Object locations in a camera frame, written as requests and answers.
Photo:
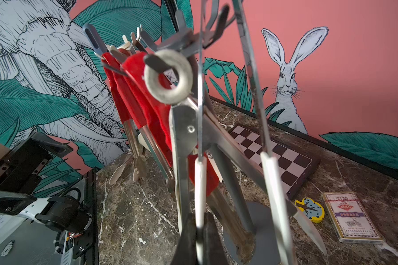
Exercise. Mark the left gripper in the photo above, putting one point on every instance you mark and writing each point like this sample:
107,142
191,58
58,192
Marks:
20,167

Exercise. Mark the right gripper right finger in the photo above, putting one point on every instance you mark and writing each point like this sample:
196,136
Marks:
213,249

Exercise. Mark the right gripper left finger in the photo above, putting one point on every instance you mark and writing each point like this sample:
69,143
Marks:
185,252

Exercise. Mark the red looped steel tongs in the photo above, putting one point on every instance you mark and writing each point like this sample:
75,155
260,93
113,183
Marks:
157,115

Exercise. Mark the white steel tongs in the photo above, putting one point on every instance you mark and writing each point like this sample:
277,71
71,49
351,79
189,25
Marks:
182,99

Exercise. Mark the red handled steel tongs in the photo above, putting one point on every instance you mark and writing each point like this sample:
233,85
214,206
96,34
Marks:
128,109

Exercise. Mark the cream utensil rack stand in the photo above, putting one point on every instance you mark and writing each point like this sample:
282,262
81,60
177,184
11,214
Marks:
129,47

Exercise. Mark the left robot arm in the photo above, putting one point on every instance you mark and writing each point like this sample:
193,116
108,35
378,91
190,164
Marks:
56,212

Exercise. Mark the small yellow toy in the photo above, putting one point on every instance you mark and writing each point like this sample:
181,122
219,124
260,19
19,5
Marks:
313,210

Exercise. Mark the playing card box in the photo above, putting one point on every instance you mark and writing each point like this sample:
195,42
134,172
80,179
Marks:
349,219

